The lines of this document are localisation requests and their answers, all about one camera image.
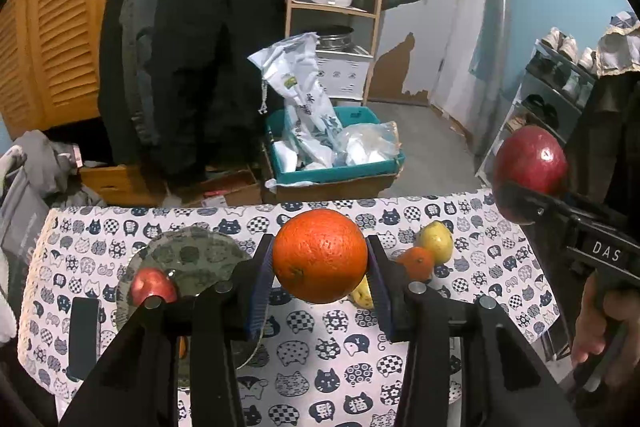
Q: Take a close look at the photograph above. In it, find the steel pot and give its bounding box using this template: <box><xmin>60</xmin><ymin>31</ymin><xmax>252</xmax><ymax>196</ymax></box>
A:
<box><xmin>317</xmin><ymin>26</ymin><xmax>355</xmax><ymax>52</ymax></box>

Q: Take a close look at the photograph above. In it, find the shoe rack with shoes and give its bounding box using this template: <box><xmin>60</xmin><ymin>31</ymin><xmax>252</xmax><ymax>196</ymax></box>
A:
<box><xmin>505</xmin><ymin>27</ymin><xmax>598</xmax><ymax>132</ymax></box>

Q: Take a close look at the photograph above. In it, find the grey pipe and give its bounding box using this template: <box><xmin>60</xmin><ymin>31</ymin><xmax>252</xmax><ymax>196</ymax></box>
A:
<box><xmin>480</xmin><ymin>0</ymin><xmax>513</xmax><ymax>148</ymax></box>

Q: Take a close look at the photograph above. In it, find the orange with green stem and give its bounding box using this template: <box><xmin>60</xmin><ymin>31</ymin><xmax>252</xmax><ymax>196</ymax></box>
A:
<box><xmin>397</xmin><ymin>247</ymin><xmax>435</xmax><ymax>282</ymax></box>

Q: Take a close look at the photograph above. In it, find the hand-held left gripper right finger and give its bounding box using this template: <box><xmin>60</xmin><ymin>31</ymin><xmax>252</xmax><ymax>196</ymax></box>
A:
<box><xmin>367</xmin><ymin>236</ymin><xmax>581</xmax><ymax>427</ymax></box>

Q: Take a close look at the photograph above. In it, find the person's right hand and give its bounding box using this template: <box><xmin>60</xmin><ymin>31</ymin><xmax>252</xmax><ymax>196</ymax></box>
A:
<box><xmin>572</xmin><ymin>279</ymin><xmax>640</xmax><ymax>395</ymax></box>

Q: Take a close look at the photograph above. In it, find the wooden shelf rack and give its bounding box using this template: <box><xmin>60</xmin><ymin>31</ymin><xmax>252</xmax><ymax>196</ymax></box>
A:
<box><xmin>284</xmin><ymin>0</ymin><xmax>392</xmax><ymax>108</ymax></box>

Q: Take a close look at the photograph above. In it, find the yellow pear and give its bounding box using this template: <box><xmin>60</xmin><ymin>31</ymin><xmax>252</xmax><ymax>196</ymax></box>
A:
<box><xmin>348</xmin><ymin>274</ymin><xmax>375</xmax><ymax>310</ymax></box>

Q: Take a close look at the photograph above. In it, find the clear plastic bag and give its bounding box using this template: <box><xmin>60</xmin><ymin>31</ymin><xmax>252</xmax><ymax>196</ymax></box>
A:
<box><xmin>335</xmin><ymin>121</ymin><xmax>403</xmax><ymax>168</ymax></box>

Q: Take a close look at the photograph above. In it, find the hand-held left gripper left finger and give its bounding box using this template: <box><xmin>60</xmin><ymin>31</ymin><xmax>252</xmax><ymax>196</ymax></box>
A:
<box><xmin>59</xmin><ymin>235</ymin><xmax>275</xmax><ymax>427</ymax></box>

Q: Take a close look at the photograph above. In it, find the wooden crate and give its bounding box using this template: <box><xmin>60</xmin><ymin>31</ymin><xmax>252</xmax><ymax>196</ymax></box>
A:
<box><xmin>80</xmin><ymin>164</ymin><xmax>166</xmax><ymax>208</ymax></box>

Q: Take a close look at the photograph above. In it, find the black coat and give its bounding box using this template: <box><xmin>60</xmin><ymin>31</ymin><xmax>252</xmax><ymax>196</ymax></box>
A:
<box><xmin>97</xmin><ymin>0</ymin><xmax>286</xmax><ymax>182</ymax></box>

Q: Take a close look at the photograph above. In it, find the red apple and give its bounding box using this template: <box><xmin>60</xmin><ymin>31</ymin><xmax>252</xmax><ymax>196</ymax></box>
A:
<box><xmin>492</xmin><ymin>125</ymin><xmax>570</xmax><ymax>226</ymax></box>
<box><xmin>130</xmin><ymin>268</ymin><xmax>179</xmax><ymax>308</ymax></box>

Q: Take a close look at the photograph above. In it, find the pale door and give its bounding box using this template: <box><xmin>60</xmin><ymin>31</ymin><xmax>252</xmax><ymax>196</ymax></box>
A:
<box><xmin>395</xmin><ymin>0</ymin><xmax>493</xmax><ymax>108</ymax></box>

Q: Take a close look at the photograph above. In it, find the dark brown coat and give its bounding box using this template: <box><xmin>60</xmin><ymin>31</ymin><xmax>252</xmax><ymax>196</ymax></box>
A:
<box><xmin>562</xmin><ymin>69</ymin><xmax>640</xmax><ymax>233</ymax></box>

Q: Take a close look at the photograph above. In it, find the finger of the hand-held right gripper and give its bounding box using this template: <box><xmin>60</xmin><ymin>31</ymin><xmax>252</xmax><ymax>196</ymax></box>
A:
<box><xmin>496</xmin><ymin>181</ymin><xmax>568</xmax><ymax>233</ymax></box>

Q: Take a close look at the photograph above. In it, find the lace trim cloth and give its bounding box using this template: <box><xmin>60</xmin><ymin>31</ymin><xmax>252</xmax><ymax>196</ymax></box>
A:
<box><xmin>597</xmin><ymin>11</ymin><xmax>640</xmax><ymax>78</ymax></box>

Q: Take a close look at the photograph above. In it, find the open cardboard box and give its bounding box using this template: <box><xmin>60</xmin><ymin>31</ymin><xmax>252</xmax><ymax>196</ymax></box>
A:
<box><xmin>177</xmin><ymin>169</ymin><xmax>263</xmax><ymax>208</ymax></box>

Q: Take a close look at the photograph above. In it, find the white rice bag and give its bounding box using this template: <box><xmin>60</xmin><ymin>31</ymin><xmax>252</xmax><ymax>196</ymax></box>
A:
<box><xmin>247</xmin><ymin>32</ymin><xmax>343</xmax><ymax>170</ymax></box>

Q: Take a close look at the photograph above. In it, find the teal plastic crate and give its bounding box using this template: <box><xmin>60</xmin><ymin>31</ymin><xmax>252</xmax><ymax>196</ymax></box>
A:
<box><xmin>265</xmin><ymin>107</ymin><xmax>406</xmax><ymax>186</ymax></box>

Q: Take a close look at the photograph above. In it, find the grey jacket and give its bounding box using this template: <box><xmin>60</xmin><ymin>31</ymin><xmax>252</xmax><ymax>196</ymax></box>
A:
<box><xmin>120</xmin><ymin>0</ymin><xmax>168</xmax><ymax>148</ymax></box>

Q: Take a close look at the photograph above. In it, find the large orange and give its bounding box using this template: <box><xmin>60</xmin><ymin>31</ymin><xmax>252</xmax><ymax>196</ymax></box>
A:
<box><xmin>272</xmin><ymin>208</ymin><xmax>370</xmax><ymax>305</ymax></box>

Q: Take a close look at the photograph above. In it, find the green patterned glass bowl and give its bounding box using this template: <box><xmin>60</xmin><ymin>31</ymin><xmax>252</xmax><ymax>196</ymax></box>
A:
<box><xmin>116</xmin><ymin>227</ymin><xmax>265</xmax><ymax>370</ymax></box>

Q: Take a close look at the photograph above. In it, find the black phone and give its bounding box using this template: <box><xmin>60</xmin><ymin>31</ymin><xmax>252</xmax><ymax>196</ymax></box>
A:
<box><xmin>67</xmin><ymin>297</ymin><xmax>101</xmax><ymax>383</ymax></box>

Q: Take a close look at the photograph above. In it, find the cat print tablecloth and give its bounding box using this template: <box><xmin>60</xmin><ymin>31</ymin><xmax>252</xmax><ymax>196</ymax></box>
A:
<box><xmin>17</xmin><ymin>189</ymin><xmax>561</xmax><ymax>427</ymax></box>

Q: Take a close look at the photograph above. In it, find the wooden louvered wardrobe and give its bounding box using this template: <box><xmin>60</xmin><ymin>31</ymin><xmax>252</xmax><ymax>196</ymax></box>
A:
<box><xmin>0</xmin><ymin>0</ymin><xmax>151</xmax><ymax>138</ymax></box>

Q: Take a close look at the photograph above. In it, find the yellow-green pear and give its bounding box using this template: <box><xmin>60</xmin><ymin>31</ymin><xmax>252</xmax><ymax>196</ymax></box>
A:
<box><xmin>417</xmin><ymin>221</ymin><xmax>455</xmax><ymax>265</ymax></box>

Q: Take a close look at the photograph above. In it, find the white plastic basket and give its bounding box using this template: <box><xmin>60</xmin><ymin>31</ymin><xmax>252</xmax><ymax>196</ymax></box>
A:
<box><xmin>317</xmin><ymin>49</ymin><xmax>373</xmax><ymax>102</ymax></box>

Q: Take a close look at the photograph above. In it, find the grey clothes pile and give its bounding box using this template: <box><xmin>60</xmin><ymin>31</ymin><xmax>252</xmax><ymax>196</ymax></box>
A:
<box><xmin>12</xmin><ymin>129</ymin><xmax>108</xmax><ymax>208</ymax></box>

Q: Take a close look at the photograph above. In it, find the white shoe rack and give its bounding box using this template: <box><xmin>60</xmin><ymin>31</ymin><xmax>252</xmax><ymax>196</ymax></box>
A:
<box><xmin>475</xmin><ymin>39</ymin><xmax>601</xmax><ymax>188</ymax></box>

